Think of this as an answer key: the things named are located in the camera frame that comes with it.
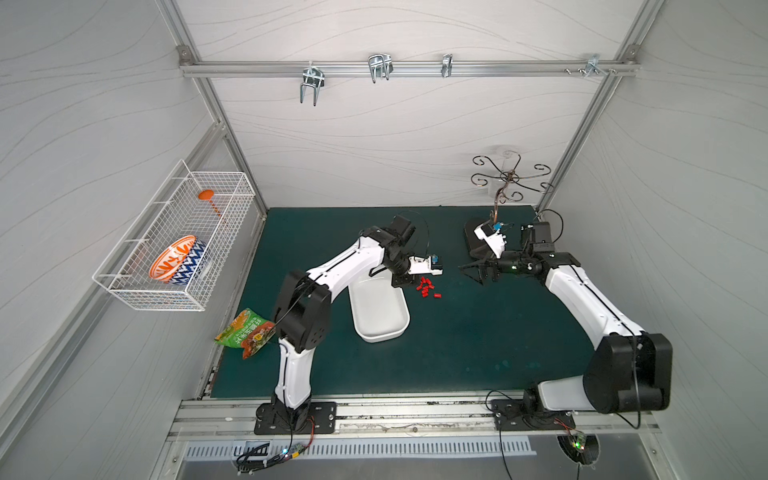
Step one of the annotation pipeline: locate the white plastic storage box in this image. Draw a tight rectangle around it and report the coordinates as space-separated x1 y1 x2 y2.
349 270 410 343

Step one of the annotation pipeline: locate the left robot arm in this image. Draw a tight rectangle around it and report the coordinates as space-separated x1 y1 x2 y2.
272 215 415 429

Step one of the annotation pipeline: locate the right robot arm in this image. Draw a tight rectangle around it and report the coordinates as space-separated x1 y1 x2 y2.
462 219 673 414

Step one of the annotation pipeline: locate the green table mat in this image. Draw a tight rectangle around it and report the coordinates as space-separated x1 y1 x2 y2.
240 207 593 396

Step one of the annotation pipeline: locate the green snack packet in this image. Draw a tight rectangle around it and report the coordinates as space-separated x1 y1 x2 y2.
214 308 276 360

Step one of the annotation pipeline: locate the blue white patterned bowl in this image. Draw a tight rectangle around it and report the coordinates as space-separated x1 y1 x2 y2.
169 240 209 285

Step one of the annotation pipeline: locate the orange ball on stick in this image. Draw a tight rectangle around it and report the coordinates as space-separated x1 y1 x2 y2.
197 189 222 218

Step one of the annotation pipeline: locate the orange white patterned bowl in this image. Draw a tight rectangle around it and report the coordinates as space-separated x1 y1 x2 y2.
149 235 197 283

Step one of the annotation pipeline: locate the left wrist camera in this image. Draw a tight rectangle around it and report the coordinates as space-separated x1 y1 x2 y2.
408 255 443 276

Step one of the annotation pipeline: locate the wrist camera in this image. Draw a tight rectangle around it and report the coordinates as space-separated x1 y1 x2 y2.
473 221 506 259
408 255 443 276

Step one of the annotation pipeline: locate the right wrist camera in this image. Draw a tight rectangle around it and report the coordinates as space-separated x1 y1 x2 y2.
473 221 506 259

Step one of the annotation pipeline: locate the copper wire jewelry stand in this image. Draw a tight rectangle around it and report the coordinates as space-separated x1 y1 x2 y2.
470 150 553 258

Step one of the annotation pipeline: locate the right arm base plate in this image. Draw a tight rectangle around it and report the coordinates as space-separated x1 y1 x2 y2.
488 398 576 432

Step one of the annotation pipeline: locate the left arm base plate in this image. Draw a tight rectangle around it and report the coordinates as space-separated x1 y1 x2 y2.
253 399 337 436

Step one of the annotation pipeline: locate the white wire basket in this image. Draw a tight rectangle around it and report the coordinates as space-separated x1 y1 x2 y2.
92 160 255 312

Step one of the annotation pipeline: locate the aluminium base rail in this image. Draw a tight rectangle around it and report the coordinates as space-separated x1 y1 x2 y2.
166 391 661 442

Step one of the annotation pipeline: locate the aluminium cross rail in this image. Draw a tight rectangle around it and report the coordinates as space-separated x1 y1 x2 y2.
180 58 641 79

